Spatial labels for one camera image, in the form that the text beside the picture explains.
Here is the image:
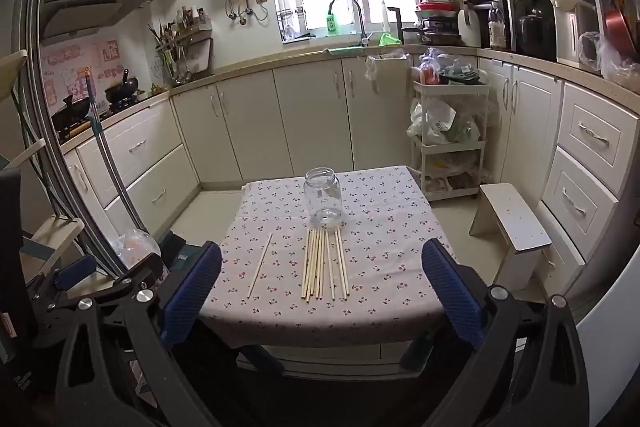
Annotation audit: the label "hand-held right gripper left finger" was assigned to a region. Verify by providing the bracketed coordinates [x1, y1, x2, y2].
[55, 241, 223, 427]

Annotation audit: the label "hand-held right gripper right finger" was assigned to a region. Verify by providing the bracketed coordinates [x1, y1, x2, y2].
[421, 238, 591, 427]

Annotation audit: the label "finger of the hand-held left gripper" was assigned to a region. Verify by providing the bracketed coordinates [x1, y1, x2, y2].
[30, 254, 98, 303]
[32, 254, 170, 333]

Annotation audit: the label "single wooden chopstick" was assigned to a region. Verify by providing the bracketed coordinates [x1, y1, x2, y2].
[248, 233, 273, 299]

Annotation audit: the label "bundle of wooden chopsticks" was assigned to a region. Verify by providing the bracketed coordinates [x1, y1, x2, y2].
[300, 228, 351, 303]

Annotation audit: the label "clear glass jar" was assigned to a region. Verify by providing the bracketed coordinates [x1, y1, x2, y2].
[304, 167, 343, 228]

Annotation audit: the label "dark storage box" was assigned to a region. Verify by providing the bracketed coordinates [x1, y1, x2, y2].
[160, 231, 221, 268]

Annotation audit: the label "wooden folding rack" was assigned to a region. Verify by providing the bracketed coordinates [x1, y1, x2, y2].
[0, 49, 86, 278]

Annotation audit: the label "cherry print tablecloth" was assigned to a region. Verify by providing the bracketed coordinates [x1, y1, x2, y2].
[199, 165, 468, 350]

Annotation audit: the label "white wooden stool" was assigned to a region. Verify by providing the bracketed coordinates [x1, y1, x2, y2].
[469, 183, 552, 292]

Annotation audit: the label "black wok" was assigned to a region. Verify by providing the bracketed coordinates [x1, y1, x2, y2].
[51, 94, 92, 132]
[104, 68, 140, 104]

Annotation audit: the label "white plastic bag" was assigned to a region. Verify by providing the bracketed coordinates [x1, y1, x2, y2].
[410, 99, 481, 145]

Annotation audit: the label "white rolling cart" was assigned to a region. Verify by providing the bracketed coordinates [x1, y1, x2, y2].
[411, 79, 491, 202]

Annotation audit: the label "cream base cabinets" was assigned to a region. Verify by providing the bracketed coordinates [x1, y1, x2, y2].
[60, 49, 640, 283]

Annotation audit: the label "white hanging waste bin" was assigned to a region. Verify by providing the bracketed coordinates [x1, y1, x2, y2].
[366, 52, 412, 102]

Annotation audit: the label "grey range hood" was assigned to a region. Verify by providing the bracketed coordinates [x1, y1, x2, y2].
[37, 0, 158, 42]

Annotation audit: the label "white kettle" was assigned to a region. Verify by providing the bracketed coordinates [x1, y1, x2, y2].
[457, 4, 482, 48]

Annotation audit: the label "clear water bottle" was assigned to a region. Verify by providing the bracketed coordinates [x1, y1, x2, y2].
[488, 1, 507, 50]

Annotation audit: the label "black filter tap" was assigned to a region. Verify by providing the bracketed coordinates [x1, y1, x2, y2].
[387, 6, 405, 45]

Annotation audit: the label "stack of pots and pans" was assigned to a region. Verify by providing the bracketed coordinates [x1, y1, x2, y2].
[400, 0, 466, 46]

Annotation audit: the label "clear plastic bag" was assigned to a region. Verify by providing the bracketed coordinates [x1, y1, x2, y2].
[579, 32, 640, 80]

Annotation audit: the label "chrome sink faucet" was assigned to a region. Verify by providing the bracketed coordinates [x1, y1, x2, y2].
[328, 0, 371, 48]

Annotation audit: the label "white thermal pot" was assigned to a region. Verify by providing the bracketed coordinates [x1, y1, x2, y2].
[550, 0, 603, 65]

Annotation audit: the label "red pan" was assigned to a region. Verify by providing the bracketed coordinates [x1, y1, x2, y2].
[604, 4, 638, 58]

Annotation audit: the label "mop handle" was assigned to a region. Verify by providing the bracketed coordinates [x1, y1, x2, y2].
[82, 67, 151, 238]

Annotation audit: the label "pink wall sticker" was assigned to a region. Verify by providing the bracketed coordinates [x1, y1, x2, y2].
[40, 39, 121, 112]

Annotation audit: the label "wall utensil rack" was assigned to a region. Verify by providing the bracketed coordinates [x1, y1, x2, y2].
[147, 4, 216, 88]

